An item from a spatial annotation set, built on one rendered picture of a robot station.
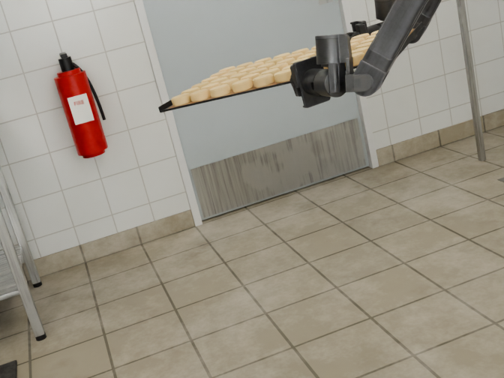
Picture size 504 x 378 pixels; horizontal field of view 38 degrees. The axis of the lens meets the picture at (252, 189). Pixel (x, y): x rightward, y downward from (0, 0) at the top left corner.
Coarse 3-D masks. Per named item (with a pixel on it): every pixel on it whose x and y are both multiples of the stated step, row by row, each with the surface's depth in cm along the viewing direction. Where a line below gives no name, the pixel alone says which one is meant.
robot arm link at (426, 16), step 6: (432, 0) 193; (438, 0) 193; (426, 6) 194; (432, 6) 194; (438, 6) 196; (426, 12) 195; (432, 12) 194; (420, 18) 196; (426, 18) 195; (426, 24) 196; (420, 36) 198; (414, 42) 200
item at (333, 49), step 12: (324, 36) 147; (336, 36) 147; (348, 36) 149; (324, 48) 147; (336, 48) 147; (348, 48) 147; (324, 60) 148; (336, 60) 148; (348, 60) 147; (348, 72) 147; (348, 84) 146; (360, 84) 145; (372, 84) 145
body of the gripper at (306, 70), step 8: (312, 56) 159; (296, 64) 156; (304, 64) 157; (312, 64) 158; (320, 64) 159; (296, 72) 157; (304, 72) 157; (312, 72) 154; (304, 80) 156; (312, 80) 153; (304, 88) 157; (312, 88) 154; (304, 96) 158; (312, 96) 159; (320, 96) 160; (304, 104) 159; (312, 104) 159
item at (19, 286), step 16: (0, 176) 341; (0, 192) 343; (0, 208) 286; (0, 224) 285; (16, 224) 349; (0, 240) 287; (0, 256) 342; (16, 256) 290; (0, 272) 322; (16, 272) 292; (32, 272) 356; (0, 288) 303; (16, 288) 299; (32, 304) 297; (32, 320) 298
